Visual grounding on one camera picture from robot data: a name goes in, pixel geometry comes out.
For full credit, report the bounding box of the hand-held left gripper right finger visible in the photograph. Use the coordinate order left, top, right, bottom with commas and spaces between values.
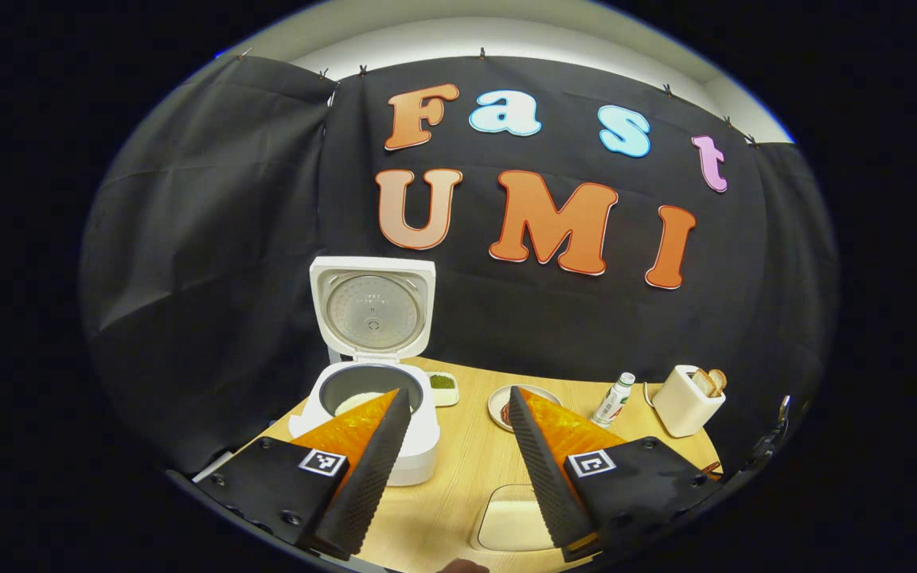
508, 385, 726, 563

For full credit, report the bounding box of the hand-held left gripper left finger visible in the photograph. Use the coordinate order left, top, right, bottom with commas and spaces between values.
190, 387, 412, 561

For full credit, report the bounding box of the white rice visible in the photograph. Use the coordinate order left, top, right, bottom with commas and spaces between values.
335, 392, 389, 417

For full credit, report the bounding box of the white rice cooker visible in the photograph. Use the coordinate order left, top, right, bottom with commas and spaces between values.
289, 256, 441, 487

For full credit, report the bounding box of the round white plate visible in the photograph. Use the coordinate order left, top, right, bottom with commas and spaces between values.
488, 384, 563, 433

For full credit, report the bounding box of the cream toaster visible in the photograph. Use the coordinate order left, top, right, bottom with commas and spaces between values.
653, 364, 727, 438

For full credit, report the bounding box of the small white green-label bottle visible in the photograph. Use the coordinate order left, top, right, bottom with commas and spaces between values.
591, 372, 636, 429

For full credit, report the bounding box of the small dish of green vegetables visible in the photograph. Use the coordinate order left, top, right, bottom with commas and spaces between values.
429, 371, 460, 407

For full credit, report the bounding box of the black backdrop cloth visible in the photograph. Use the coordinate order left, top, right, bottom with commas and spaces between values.
79, 54, 840, 478

